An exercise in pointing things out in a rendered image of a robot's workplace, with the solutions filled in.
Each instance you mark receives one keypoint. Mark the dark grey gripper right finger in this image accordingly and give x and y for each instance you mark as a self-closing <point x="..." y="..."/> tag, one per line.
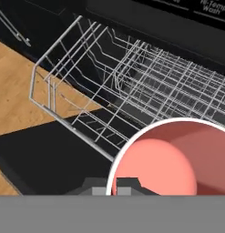
<point x="127" y="183"/>

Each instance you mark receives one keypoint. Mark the black dishwasher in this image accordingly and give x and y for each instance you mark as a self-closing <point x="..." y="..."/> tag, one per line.
<point x="141" y="24"/>

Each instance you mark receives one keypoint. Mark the pink cup with white rim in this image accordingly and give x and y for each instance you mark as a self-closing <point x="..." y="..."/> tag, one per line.
<point x="165" y="164"/>

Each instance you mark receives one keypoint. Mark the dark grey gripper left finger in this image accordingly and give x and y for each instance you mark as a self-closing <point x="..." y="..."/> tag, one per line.
<point x="94" y="183"/>

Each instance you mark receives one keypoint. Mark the black dishwasher door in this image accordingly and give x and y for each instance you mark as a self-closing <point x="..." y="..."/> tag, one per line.
<point x="53" y="157"/>

